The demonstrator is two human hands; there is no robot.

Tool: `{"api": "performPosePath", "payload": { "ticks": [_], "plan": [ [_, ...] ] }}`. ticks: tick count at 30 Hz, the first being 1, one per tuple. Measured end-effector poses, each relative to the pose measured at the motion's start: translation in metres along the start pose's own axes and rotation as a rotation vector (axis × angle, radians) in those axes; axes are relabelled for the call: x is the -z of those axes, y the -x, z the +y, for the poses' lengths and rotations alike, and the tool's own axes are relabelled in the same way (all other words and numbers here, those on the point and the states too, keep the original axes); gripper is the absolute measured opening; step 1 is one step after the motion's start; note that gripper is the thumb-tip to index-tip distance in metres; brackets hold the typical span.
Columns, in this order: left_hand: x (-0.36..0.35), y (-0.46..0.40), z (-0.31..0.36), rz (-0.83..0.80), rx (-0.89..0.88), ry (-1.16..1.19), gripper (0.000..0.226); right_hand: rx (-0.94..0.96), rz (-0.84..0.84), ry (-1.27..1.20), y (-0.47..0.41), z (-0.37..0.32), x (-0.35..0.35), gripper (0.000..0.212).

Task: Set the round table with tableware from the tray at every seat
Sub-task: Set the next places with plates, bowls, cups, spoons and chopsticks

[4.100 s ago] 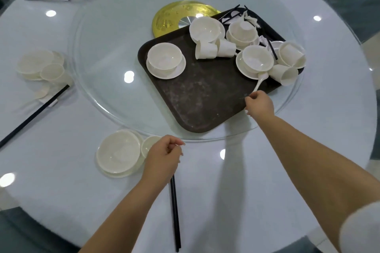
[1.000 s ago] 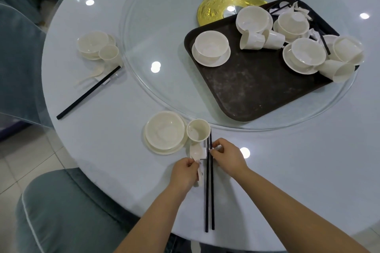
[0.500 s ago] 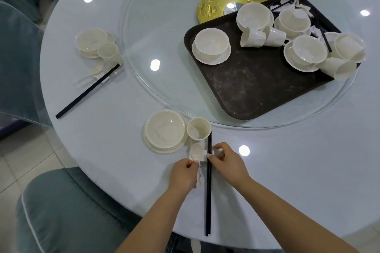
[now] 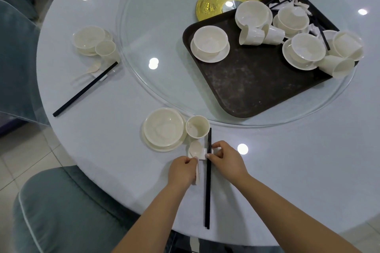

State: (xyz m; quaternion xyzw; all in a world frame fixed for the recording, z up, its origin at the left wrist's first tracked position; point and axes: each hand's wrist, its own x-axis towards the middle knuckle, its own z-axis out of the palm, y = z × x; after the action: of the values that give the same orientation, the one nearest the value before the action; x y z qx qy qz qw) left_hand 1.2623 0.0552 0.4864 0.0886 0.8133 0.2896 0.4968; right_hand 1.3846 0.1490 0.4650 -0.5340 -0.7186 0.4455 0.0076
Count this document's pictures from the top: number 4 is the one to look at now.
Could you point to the person's right hand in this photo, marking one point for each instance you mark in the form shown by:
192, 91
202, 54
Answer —
230, 162

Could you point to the person's left hand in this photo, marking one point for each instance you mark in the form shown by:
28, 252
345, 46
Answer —
181, 171

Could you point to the white chopstick rest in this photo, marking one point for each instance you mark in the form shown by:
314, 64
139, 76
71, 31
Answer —
102, 77
203, 155

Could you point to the black tray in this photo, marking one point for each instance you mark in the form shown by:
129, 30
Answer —
252, 92

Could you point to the bunch of black chopsticks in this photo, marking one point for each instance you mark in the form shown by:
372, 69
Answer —
325, 41

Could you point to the person's right forearm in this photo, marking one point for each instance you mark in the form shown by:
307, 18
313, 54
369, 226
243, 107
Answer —
291, 220

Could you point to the person's left forearm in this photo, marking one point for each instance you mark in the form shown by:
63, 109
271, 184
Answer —
148, 223

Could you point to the white round table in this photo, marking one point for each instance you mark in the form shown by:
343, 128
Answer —
297, 172

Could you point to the glass lazy susan turntable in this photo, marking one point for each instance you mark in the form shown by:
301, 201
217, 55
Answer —
154, 24

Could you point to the gold turntable base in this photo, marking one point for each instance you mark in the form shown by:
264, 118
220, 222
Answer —
207, 3

